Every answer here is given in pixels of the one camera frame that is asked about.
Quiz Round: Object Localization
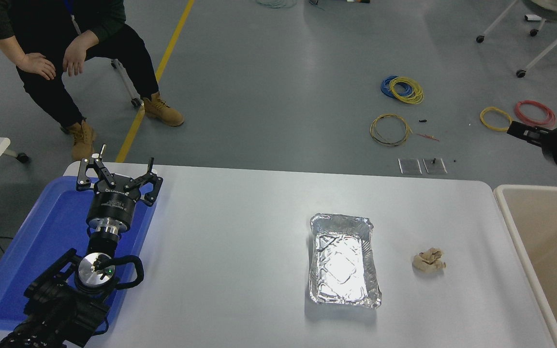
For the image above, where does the thin yellow wire coil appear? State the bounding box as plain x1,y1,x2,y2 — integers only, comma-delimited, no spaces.
480,106,514,132

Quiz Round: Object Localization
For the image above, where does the large pale bin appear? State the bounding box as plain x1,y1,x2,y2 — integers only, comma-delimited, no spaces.
494,184,557,348

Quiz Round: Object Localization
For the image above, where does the blue plastic tray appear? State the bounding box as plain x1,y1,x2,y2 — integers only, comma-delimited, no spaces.
0,176,157,332

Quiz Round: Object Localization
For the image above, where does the red wire coil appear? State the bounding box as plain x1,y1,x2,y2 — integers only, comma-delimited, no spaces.
515,100,556,129

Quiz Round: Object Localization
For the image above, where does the person's left tan boot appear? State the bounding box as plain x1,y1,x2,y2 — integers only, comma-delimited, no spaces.
143,92,185,128

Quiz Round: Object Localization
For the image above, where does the silver foil tray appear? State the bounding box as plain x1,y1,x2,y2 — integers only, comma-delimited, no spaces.
308,212,382,310

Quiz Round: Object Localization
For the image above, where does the person's right tan boot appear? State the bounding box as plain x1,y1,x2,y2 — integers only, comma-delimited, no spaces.
61,121,97,162

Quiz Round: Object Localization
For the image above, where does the person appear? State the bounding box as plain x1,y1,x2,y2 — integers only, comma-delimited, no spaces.
0,0,185,162

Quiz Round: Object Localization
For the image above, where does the person's tan boot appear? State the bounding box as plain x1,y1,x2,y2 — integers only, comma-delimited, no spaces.
143,92,185,128
61,121,97,162

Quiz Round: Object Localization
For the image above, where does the grey seat wheeled chair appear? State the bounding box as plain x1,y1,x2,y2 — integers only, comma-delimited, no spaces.
111,58,144,108

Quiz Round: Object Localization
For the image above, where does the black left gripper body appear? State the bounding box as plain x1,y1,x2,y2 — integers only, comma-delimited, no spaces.
88,183,140,227

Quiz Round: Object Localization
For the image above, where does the person's left hand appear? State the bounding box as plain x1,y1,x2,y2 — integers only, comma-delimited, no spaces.
62,35,97,77

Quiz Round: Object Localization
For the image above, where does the person's right hand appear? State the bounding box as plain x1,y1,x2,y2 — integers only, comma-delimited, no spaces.
16,52,57,81

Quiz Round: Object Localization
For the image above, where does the clear plastic plate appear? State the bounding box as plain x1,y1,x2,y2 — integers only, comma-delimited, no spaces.
398,158,423,175
423,158,448,175

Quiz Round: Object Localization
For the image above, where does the yellow and black wire coil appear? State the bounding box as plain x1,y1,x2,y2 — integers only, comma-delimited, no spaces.
369,114,412,147

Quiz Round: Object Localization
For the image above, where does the crumpled tan paper ball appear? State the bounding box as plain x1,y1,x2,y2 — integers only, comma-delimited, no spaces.
412,247,447,273

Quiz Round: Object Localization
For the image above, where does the blue wire coil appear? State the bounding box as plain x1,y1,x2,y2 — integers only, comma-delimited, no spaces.
380,75,412,101

